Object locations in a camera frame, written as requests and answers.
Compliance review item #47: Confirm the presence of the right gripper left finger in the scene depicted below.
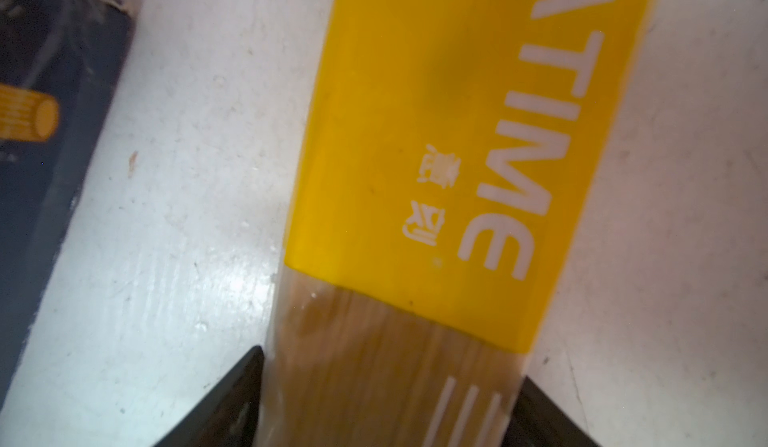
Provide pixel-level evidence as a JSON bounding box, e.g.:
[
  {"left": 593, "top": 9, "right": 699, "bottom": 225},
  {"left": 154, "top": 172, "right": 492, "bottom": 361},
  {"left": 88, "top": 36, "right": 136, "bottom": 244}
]
[{"left": 155, "top": 346, "right": 264, "bottom": 447}]

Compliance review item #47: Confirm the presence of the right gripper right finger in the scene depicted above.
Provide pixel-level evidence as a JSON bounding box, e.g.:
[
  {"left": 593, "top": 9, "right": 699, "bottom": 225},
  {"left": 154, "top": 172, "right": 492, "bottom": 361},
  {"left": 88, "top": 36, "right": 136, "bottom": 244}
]
[{"left": 502, "top": 377, "right": 599, "bottom": 447}]

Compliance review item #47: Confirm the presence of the yellow Pastatime spaghetti bag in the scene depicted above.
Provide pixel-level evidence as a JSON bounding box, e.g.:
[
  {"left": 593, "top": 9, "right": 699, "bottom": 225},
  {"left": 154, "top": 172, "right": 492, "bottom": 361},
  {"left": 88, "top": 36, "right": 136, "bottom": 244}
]
[{"left": 255, "top": 0, "right": 654, "bottom": 446}]

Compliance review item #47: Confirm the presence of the blue Barilla rigatoni box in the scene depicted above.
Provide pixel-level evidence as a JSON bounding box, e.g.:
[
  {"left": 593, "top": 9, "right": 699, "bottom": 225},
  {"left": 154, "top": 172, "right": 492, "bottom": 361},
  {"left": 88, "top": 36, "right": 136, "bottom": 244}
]
[{"left": 1, "top": 0, "right": 136, "bottom": 391}]

